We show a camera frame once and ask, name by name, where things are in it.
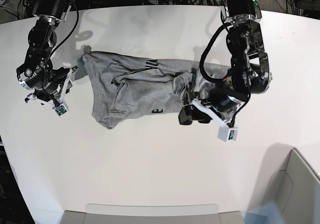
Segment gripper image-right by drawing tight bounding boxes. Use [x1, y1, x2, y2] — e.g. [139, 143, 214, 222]
[178, 82, 250, 127]

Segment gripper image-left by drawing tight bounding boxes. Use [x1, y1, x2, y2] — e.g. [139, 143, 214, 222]
[24, 66, 78, 110]

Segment grey T-shirt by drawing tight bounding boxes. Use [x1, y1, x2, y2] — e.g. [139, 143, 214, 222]
[80, 51, 215, 129]

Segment beige bin at bottom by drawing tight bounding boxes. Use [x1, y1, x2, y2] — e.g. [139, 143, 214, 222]
[60, 203, 244, 223]

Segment beige bin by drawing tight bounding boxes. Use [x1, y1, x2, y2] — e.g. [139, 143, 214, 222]
[60, 203, 244, 223]
[268, 148, 320, 223]

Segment beige bin at right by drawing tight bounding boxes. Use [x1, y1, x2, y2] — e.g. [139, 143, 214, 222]
[268, 148, 320, 223]

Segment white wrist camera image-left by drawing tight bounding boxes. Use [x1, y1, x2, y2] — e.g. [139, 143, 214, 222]
[53, 104, 68, 117]

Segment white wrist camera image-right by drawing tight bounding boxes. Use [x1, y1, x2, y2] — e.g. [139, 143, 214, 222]
[217, 125, 239, 142]

